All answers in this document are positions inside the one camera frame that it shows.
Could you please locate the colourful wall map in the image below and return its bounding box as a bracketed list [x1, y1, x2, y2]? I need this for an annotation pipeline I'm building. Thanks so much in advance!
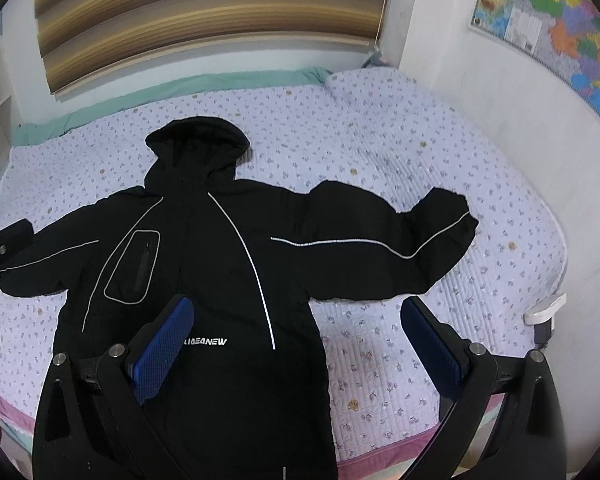
[471, 0, 600, 116]

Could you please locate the black hooded jacket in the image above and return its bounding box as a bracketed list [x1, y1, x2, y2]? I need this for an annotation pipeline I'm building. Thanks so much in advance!
[0, 117, 478, 479]

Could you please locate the striped brown window blind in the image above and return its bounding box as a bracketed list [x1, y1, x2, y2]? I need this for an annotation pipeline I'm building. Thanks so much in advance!
[34, 0, 386, 93]

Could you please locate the green bed sheet edge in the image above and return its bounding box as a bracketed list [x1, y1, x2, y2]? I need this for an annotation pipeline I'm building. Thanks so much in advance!
[10, 67, 332, 146]

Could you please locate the floral quilted bed cover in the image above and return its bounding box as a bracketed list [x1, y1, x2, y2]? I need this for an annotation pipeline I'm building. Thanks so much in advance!
[0, 68, 567, 479]

